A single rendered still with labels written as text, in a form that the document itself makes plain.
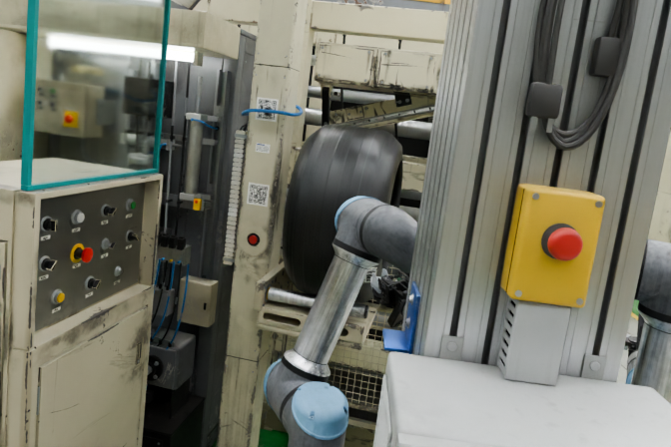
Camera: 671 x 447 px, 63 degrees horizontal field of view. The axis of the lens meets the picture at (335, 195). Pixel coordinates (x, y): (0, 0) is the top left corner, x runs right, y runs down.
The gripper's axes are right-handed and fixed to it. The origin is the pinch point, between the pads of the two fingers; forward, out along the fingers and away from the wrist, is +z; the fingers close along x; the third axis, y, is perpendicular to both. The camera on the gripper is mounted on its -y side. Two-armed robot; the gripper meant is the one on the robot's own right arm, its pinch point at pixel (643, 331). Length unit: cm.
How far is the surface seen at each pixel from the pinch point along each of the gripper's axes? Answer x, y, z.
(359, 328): -79, 10, -7
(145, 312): -140, 5, -39
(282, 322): -105, 11, -12
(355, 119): -102, -59, 36
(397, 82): -80, -72, 27
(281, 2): -107, -95, -9
